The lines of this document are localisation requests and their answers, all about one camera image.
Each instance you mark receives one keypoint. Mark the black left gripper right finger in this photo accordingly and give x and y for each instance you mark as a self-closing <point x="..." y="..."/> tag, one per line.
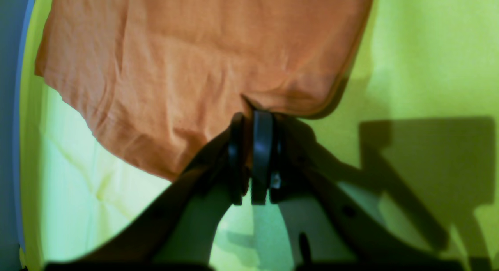
<point x="327" y="230"/>

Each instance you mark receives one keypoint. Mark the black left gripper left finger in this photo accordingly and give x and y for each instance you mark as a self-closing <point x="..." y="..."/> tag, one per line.
<point x="176" y="231"/>

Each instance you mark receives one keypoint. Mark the pale yellow table cloth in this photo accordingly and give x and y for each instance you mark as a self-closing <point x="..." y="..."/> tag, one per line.
<point x="421" y="106"/>

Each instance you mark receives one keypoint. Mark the terracotta orange T-shirt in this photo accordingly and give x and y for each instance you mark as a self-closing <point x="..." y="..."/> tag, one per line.
<point x="155" y="80"/>

